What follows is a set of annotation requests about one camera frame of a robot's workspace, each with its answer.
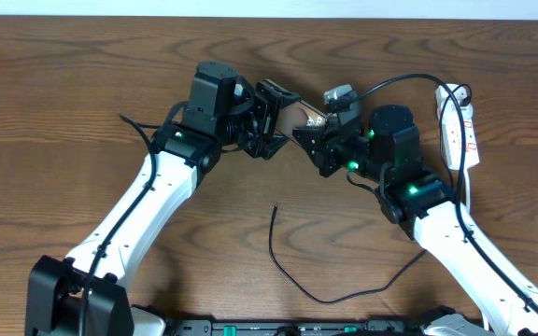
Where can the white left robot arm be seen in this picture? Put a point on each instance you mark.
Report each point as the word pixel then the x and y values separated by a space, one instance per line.
pixel 86 293

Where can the gold Galaxy smartphone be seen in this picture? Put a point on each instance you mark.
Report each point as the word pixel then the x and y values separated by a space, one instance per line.
pixel 299 114

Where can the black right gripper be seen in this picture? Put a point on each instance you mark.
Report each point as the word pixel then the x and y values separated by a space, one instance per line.
pixel 325 144

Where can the black charger plug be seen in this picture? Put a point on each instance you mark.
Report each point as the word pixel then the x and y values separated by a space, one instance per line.
pixel 465 101

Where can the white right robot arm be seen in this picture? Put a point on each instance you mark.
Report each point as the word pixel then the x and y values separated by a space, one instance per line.
pixel 413 196

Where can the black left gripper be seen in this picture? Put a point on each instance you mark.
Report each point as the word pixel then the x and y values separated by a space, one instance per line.
pixel 276 97

